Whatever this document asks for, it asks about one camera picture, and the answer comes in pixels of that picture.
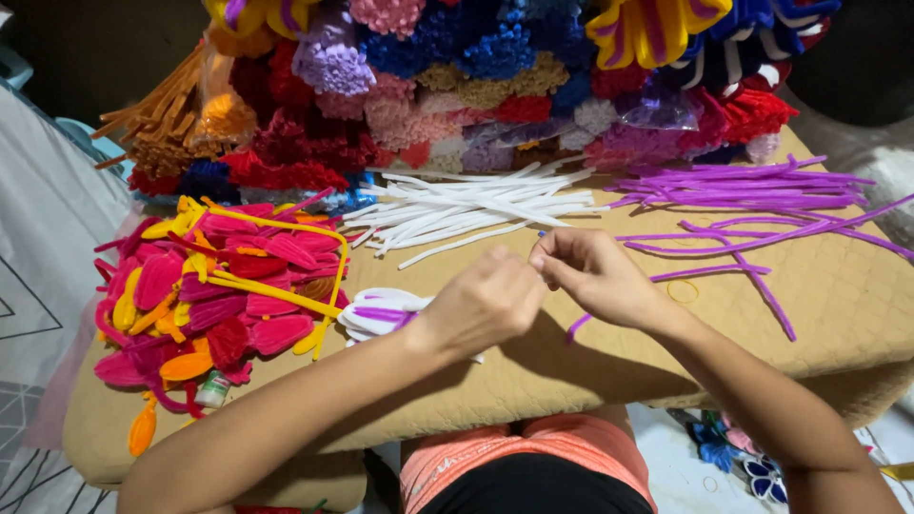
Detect long yellow pipe cleaner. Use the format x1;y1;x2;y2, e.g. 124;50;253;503
206;206;351;361

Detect heap of colourful pipe cleaner bundles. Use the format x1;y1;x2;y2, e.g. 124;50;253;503
127;0;844;211

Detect person's left hand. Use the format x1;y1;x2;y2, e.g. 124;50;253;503
408;245;548;360

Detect white and purple petal cluster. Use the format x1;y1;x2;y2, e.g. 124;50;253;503
336;287;438;348

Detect tan quilted cushion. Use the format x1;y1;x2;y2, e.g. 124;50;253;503
60;125;914;514

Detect small white glue bottle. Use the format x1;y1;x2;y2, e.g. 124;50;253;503
194;369;233;410

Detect grey patterned cloth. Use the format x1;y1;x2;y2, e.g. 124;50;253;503
0;79;144;514

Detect orange shorts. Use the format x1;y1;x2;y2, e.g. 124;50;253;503
398;410;659;514

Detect person's right hand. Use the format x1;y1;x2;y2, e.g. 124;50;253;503
528;227;676;335

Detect blue and white pipe cleaner flowers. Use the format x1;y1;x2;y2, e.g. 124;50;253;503
685;410;790;506

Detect orange petal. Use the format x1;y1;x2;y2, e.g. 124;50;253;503
128;395;159;458

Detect purple pipe cleaner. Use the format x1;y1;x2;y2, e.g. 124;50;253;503
566;311;595;345

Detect pile of pink yellow petals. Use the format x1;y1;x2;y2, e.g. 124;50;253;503
93;189;352;422

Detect bundle of orange pipe cleaners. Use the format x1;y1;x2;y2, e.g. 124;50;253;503
91;41;215;179

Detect pile of white pipe cleaners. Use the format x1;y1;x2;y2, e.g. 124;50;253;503
341;160;611;271

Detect pile of purple pipe cleaners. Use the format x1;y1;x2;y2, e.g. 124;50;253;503
606;153;914;344

